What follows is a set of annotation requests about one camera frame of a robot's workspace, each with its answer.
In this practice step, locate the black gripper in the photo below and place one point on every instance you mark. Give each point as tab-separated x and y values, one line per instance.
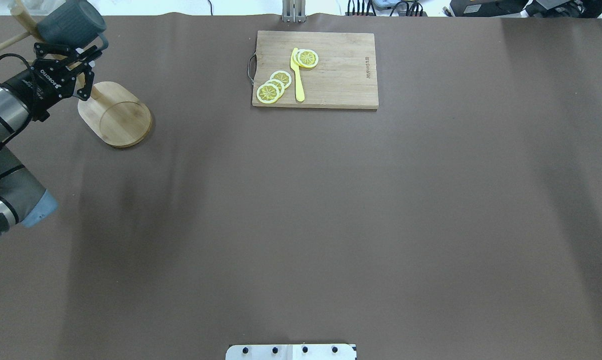
30	90

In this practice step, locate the blue cup yellow inside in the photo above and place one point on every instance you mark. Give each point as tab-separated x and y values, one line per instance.
76	24

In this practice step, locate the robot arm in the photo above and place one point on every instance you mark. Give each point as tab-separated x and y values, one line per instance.
23	199

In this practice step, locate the wooden cup storage rack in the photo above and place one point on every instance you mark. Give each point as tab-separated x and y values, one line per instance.
114	114

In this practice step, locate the lemon slice front left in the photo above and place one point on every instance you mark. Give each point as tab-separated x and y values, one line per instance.
266	94

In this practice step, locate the lemon slice middle left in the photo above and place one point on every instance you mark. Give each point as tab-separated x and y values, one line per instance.
278	84

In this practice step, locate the lemon slice back left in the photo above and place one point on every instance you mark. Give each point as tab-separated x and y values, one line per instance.
282	76

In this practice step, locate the lemon slice by knife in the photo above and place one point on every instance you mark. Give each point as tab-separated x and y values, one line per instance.
305	58

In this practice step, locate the bamboo cutting board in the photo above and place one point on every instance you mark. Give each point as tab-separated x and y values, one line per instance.
344	78

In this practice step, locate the aluminium camera post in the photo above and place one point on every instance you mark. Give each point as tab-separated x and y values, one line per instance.
294	11

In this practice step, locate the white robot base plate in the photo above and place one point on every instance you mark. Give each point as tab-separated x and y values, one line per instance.
300	351

